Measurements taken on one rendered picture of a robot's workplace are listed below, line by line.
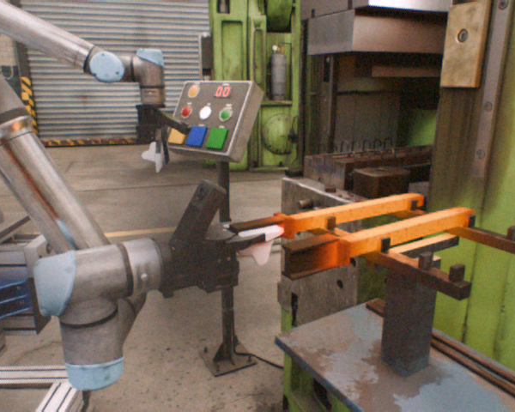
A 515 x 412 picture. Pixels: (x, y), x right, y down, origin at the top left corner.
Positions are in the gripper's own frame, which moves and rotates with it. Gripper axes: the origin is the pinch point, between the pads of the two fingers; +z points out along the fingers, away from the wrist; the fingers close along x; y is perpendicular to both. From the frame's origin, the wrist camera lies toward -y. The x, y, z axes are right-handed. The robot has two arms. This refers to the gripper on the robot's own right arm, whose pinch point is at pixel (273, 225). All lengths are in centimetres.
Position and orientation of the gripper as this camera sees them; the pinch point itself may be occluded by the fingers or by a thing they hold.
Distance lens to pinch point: 71.6
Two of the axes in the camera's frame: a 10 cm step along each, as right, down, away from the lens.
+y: 0.0, 9.6, 2.9
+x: 5.2, 2.4, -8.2
